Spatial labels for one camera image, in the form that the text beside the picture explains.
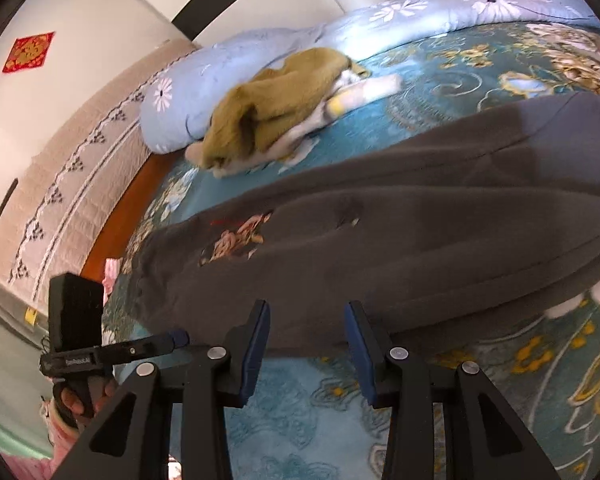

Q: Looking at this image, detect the person's left hand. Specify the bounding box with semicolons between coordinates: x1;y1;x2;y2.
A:
56;376;118;431

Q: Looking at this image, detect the folded pink blanket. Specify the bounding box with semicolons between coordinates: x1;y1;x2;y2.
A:
102;258;122;296

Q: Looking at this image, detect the beige quilted headboard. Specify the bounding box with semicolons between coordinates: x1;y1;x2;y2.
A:
0;40;196;312

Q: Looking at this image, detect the teal floral bed blanket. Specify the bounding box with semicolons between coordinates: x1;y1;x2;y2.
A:
99;20;600;480

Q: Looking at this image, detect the mustard yellow knit garment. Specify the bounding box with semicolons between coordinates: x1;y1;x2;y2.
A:
185;48;370;170

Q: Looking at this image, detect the light blue floral quilt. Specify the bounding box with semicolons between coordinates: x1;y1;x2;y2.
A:
140;0;600;154

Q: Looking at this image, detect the beige fleece garment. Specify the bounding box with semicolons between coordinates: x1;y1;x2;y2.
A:
206;74;402;178

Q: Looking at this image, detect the red paper wall decoration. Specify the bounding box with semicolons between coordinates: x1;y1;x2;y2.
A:
2;32;55;74

